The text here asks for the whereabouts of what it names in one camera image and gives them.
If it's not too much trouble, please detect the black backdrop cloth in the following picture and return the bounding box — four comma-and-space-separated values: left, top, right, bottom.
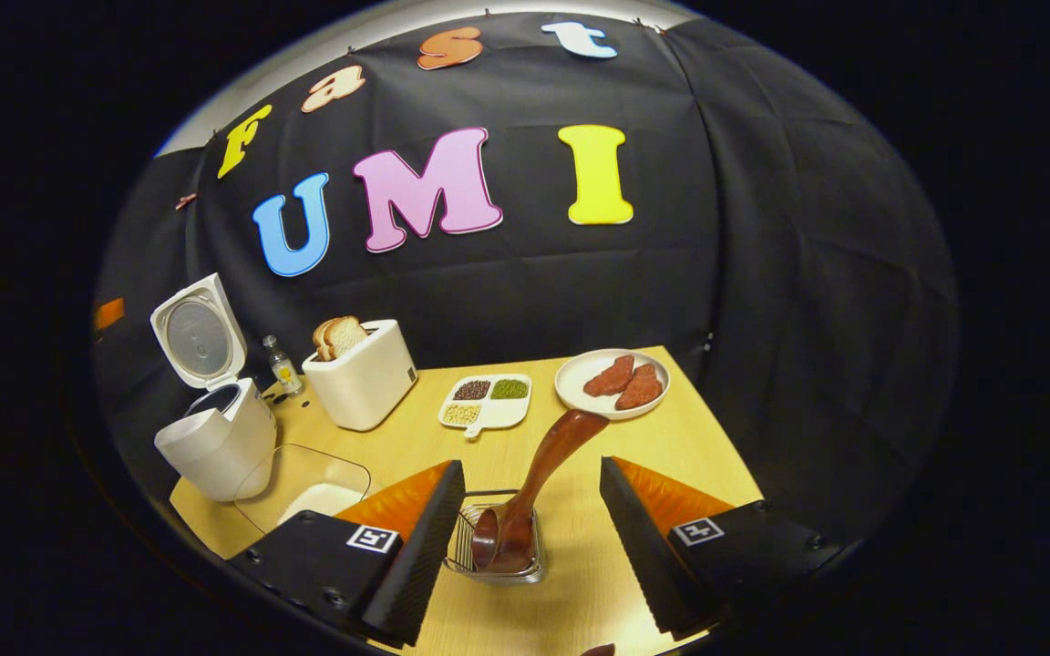
92, 11, 962, 548

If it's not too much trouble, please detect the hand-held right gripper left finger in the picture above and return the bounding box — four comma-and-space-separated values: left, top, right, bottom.
226, 460, 467, 650

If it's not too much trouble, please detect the brown wooden spoon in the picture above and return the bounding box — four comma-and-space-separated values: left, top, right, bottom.
471, 409, 611, 573

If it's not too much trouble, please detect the metal wire chopstick holder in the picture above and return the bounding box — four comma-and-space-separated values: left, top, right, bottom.
443, 489, 546, 585

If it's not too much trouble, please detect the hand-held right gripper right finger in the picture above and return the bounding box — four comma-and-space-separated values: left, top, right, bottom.
600, 456, 854, 639

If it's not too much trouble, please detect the red meat slice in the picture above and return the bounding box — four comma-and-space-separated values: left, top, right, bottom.
614, 364, 664, 411
583, 355, 635, 397

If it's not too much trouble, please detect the white divided dish of beans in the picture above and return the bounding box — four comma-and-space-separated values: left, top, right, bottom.
437, 374, 533, 440

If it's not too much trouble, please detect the white rice cooker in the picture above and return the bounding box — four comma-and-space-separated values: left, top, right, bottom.
149, 273, 278, 503

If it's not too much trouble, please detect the white round plate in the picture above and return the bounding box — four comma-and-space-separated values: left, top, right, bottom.
554, 349, 672, 421

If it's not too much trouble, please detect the small clear glass bottle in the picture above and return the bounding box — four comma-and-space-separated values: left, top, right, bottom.
262, 335, 304, 395

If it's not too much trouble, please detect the clear container of rice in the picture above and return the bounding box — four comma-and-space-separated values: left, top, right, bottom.
233, 444, 373, 536

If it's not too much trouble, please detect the white toaster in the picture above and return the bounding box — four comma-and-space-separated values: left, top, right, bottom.
302, 319, 418, 432

